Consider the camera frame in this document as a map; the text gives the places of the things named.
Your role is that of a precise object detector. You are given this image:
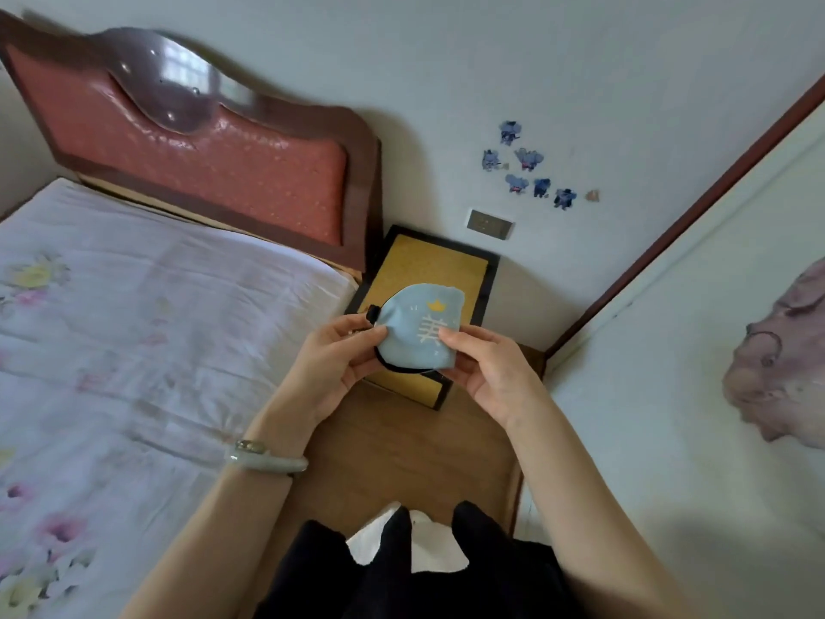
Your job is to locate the white door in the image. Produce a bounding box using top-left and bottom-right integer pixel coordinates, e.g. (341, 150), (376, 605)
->
(512, 103), (825, 619)

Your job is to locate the brown wooden bedside cabinet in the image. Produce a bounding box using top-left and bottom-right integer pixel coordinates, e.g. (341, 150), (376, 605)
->
(245, 341), (547, 613)

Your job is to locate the light blue sleep mask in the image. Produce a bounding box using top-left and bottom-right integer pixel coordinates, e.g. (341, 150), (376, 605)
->
(365, 282), (466, 374)

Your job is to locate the grey wall switch plate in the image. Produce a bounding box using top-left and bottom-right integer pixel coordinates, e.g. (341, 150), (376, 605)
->
(466, 208), (515, 242)

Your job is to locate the yellow black-framed stool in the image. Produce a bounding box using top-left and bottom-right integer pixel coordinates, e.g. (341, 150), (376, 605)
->
(345, 225), (501, 411)

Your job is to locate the bed with floral sheet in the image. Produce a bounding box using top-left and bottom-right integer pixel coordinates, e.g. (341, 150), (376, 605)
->
(0, 178), (359, 619)

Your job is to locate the person's right hand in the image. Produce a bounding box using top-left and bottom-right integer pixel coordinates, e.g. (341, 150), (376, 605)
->
(437, 325), (553, 434)

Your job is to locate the person's left hand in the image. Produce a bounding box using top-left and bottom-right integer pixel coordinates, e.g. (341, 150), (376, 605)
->
(266, 313), (389, 440)

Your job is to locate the red padded wooden headboard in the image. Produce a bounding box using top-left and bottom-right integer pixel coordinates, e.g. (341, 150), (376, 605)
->
(0, 9), (384, 275)

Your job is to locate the group of blue elephant stickers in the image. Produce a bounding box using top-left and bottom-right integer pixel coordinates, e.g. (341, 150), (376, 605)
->
(481, 120), (578, 211)

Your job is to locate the person's left forearm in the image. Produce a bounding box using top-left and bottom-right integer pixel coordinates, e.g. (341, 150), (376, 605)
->
(119, 394), (322, 619)

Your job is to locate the pale green jade bracelet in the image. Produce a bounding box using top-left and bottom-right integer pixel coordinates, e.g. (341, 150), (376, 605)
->
(223, 438), (310, 477)

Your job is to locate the person's black clothing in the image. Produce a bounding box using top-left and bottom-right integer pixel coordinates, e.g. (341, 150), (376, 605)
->
(253, 500), (589, 619)

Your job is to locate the person's right forearm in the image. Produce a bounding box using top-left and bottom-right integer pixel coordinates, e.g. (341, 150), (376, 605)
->
(504, 404), (700, 619)

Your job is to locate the brown wooden door frame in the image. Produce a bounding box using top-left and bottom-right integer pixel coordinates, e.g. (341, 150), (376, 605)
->
(544, 76), (825, 362)

